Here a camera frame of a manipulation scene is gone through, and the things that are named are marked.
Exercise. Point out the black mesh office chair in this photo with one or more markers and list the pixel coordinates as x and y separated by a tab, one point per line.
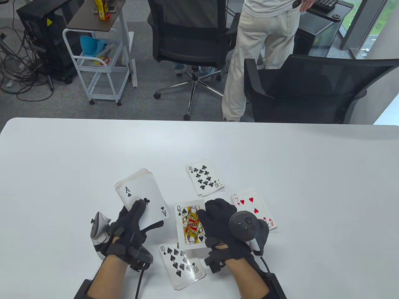
311	93

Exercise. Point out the black keyboard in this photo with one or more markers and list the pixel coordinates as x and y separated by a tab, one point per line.
327	3

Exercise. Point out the black spades playing card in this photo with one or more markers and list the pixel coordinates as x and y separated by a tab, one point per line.
180	264

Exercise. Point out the black chair with chrome base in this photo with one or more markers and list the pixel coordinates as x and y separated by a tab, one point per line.
190	46

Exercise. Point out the white side table brown top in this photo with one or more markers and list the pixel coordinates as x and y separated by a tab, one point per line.
93	21

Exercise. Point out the person's left forearm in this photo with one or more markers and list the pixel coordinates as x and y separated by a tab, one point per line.
107	278

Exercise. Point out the black forearm sensor box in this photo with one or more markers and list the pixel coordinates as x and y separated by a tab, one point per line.
83	289
276	286

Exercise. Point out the black clubs playing card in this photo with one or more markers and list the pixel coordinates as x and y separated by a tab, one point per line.
146	190
202	176

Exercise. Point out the person's right forearm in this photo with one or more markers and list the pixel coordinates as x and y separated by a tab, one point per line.
249	280

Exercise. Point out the white rolling cart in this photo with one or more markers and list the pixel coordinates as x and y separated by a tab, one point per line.
103	69

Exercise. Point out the person's right hand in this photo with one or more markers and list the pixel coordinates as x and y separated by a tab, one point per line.
218	215

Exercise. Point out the face spades playing card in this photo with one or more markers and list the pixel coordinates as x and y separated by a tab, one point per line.
187	227

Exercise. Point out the pile of hearts cards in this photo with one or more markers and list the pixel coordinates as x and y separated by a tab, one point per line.
257	205

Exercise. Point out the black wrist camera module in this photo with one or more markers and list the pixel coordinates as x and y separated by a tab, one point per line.
140	258
215	261

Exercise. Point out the yellow bottle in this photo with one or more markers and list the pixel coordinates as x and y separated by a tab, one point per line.
100	9

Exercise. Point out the red yellow plastic toy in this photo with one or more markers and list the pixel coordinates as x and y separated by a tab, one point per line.
103	60

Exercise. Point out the orange red bottle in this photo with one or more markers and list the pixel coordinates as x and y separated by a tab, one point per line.
107	12

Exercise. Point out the black computer tower yellow sticker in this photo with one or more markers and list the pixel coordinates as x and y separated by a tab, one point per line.
46	46

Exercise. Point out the person's left hand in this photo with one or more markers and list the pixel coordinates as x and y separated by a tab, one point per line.
127	230

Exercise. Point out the deck of playing cards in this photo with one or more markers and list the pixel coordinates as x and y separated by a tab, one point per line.
134	174

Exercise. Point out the dark grey desk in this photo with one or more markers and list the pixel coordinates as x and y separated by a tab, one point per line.
343	7

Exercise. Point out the grey white handheld controller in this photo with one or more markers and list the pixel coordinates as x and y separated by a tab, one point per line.
99	227
249	229

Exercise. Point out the black phone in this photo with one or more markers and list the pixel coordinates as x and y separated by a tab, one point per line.
297	3

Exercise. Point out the blue plastic funnel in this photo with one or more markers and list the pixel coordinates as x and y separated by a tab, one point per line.
90	46

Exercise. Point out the black computer tower glass panel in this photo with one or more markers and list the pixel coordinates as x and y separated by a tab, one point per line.
321	34

